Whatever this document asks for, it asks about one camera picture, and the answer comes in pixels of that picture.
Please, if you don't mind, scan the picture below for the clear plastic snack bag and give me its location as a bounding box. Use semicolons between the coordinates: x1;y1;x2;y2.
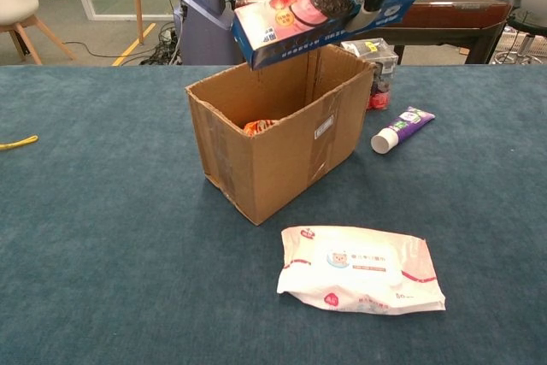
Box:
340;38;399;112

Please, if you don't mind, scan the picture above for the white pink wet wipes pack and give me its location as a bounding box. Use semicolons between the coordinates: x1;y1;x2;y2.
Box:
276;225;447;317

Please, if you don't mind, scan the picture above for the pink and blue box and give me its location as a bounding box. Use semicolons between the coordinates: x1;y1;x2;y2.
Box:
231;0;418;71

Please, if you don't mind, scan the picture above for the blue felt table mat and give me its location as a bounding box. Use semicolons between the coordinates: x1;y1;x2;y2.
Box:
0;64;547;365

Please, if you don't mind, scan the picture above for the brown mahjong table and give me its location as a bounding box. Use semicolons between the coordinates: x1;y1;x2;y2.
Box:
234;0;514;65

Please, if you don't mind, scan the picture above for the yellow cable piece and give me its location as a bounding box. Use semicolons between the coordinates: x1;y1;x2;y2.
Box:
0;135;39;151

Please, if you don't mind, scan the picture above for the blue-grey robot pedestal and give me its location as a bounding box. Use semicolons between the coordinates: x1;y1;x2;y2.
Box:
173;0;244;66

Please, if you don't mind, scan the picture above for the open brown cardboard box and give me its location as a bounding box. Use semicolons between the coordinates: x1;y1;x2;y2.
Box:
185;43;377;227

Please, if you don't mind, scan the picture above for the tangled black cable bundle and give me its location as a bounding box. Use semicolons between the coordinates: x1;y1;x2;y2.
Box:
140;25;185;66

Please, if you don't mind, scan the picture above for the orange snack bag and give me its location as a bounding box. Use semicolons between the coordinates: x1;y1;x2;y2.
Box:
243;119;279;138

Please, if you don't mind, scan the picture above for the purple tube white cap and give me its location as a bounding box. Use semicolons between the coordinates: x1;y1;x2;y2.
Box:
370;106;436;156

